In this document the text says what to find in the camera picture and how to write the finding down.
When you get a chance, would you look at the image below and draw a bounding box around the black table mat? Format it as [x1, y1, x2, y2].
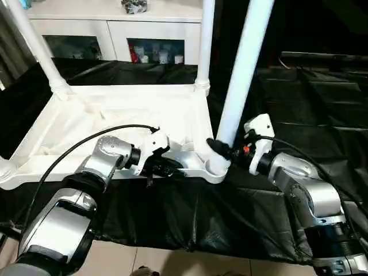
[0, 57, 368, 265]

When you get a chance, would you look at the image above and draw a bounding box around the dark long bar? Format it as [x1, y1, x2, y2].
[281, 51, 368, 64]

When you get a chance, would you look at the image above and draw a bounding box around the grey curtain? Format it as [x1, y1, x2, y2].
[0, 5, 32, 87]

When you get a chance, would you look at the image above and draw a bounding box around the dark bundle on cabinet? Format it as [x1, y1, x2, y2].
[120, 0, 150, 15]

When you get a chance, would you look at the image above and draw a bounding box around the white glass-door cabinet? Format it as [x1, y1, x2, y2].
[27, 0, 204, 64]

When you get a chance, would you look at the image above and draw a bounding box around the black box with tan label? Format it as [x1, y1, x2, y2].
[212, 0, 284, 73]

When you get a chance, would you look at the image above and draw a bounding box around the black left camera cable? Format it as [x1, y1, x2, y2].
[20, 124, 161, 231]

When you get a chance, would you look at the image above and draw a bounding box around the white plastic table leg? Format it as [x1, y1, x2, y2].
[206, 0, 276, 175]
[5, 0, 73, 101]
[194, 0, 216, 98]
[0, 156, 16, 182]

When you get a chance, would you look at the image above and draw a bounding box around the white plastic table top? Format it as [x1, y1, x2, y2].
[0, 83, 230, 190]

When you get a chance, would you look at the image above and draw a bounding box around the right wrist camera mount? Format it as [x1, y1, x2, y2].
[243, 113, 274, 175]

